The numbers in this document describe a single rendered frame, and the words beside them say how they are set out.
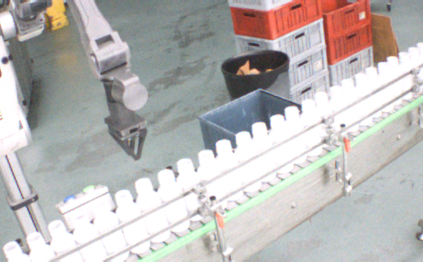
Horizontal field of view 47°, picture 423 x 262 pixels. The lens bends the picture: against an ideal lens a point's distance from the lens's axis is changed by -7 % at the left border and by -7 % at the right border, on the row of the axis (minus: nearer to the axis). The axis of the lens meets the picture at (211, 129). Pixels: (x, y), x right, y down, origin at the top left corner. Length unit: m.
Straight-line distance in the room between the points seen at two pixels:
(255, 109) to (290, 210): 0.76
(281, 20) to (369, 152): 2.16
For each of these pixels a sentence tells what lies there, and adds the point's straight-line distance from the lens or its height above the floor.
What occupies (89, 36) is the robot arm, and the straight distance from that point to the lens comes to 1.10.
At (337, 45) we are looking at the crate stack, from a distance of 4.35.
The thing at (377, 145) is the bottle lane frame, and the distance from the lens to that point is 1.73.
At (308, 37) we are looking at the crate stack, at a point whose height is 0.56.
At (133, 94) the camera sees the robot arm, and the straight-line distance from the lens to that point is 1.06.
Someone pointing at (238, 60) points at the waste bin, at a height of 0.60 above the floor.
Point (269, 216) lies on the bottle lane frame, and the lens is 1.46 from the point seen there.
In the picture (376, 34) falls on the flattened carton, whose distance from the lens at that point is 4.77.
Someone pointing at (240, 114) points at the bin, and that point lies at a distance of 2.13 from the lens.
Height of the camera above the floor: 1.80
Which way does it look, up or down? 27 degrees down
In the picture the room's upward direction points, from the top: 11 degrees counter-clockwise
